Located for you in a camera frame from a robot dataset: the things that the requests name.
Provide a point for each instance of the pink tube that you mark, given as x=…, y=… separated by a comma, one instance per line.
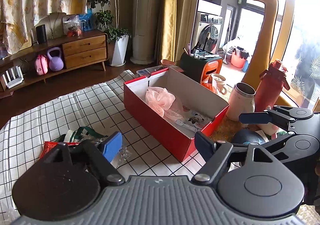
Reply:
x=186, y=48

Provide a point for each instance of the white plastic bag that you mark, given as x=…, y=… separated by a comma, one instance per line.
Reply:
x=231, y=44

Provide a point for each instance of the red water bottle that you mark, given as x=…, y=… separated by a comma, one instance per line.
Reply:
x=270, y=89

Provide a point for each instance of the white standing air conditioner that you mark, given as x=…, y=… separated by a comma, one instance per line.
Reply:
x=145, y=14

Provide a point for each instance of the pink plush toy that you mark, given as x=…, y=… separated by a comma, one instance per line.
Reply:
x=270, y=128

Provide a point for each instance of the tan giraffe plush toy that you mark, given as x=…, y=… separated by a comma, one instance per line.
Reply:
x=265, y=32

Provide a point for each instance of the red white packet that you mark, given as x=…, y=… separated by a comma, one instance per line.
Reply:
x=51, y=146

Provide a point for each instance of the wooden cabinet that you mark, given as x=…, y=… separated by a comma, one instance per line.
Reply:
x=83, y=44

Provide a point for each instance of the white checkered blanket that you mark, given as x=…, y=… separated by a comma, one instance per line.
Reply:
x=75, y=109

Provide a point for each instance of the white router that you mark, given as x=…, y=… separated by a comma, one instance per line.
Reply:
x=15, y=82

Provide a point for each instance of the white thermos cup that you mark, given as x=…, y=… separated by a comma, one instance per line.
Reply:
x=237, y=107

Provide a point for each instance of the calligraphy brush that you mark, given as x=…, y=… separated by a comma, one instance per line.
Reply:
x=205, y=42

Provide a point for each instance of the clear bag with toys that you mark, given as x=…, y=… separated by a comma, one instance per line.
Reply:
x=72, y=27

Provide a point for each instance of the pink dish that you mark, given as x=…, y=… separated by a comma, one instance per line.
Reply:
x=167, y=61

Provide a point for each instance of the yellow curtain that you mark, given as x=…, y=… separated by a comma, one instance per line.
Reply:
x=172, y=14

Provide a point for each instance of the black ink bottle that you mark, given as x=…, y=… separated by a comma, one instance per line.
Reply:
x=197, y=47

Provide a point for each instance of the pink mesh bath puff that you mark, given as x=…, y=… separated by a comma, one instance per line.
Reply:
x=160, y=97

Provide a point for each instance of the panda print packet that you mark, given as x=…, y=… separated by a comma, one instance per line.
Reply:
x=195, y=118

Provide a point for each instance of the cream ceramic mug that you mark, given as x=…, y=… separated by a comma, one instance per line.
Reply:
x=220, y=82

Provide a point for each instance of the washing machine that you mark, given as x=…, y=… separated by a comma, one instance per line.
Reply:
x=210, y=37

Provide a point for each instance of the potted plant white pot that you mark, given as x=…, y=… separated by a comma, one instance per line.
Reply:
x=120, y=49

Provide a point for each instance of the clear plastic box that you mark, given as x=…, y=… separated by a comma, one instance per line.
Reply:
x=145, y=72

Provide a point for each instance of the pink basin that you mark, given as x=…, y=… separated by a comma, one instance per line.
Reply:
x=237, y=61

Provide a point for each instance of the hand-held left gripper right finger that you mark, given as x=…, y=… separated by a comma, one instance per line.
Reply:
x=203, y=143

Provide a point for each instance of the red cardboard box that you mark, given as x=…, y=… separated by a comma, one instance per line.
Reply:
x=160, y=124

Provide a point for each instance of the yellow patterned mat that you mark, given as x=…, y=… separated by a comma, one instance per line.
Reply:
x=225, y=127

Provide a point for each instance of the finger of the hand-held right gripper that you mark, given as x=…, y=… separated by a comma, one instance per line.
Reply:
x=281, y=143
x=252, y=117

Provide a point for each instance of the orange white wipes pack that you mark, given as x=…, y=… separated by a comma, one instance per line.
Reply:
x=208, y=87

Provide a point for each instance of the pink toy case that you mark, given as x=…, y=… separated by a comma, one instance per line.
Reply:
x=41, y=66

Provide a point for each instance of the purple kettlebell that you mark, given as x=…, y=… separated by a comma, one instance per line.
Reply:
x=56, y=63

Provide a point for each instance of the dark ball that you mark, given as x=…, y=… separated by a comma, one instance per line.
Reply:
x=243, y=136

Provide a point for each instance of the clear plastic wrap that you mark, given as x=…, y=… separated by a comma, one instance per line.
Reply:
x=123, y=156

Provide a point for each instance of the blue bag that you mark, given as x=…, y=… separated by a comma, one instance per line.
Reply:
x=87, y=21

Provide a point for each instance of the black speaker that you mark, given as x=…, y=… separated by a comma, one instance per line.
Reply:
x=41, y=34

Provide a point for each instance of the scallop shaped decor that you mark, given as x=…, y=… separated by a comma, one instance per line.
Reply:
x=55, y=24

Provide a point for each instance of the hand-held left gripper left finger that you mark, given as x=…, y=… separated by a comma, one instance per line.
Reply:
x=112, y=146

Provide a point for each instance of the green orange storage box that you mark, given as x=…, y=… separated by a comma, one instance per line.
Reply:
x=192, y=67

